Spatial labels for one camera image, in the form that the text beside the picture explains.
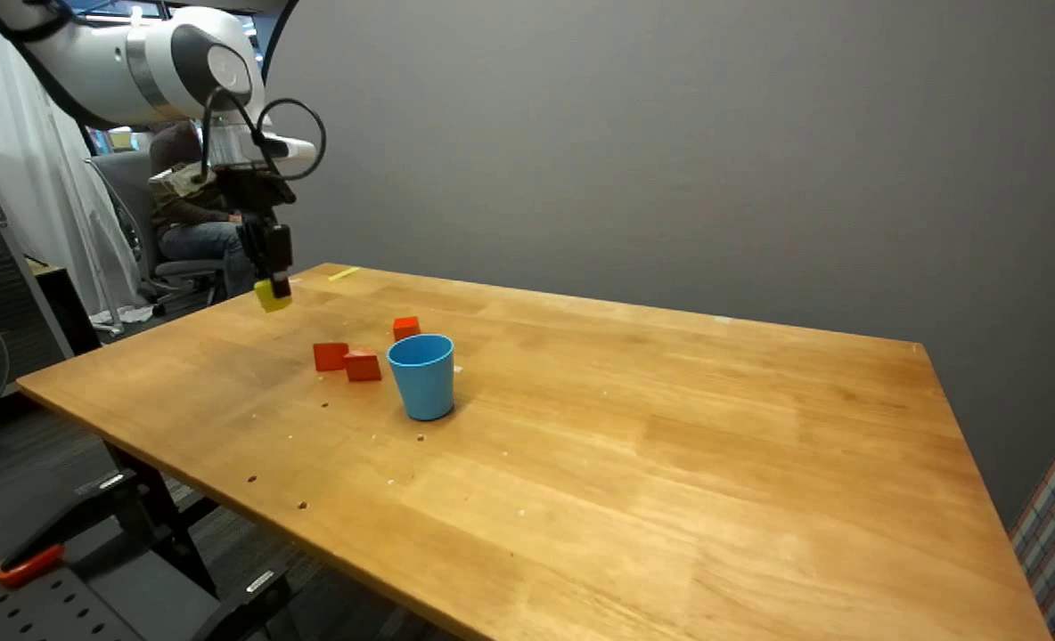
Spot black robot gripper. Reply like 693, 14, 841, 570
210, 160, 298, 289

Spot yellow wooden block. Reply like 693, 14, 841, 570
250, 275, 297, 316

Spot blue plastic cup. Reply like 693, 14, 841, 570
381, 332, 458, 425

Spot grey office chair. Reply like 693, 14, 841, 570
84, 154, 231, 321

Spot white curtain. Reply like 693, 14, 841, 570
0, 4, 155, 342

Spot grey backdrop panel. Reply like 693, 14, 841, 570
256, 0, 1055, 531

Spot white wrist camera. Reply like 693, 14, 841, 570
253, 133, 322, 173

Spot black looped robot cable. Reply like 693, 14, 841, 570
194, 82, 331, 187

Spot black table leg frame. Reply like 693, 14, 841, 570
23, 440, 298, 641

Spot orange-handled clamp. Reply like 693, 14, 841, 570
0, 541, 66, 592

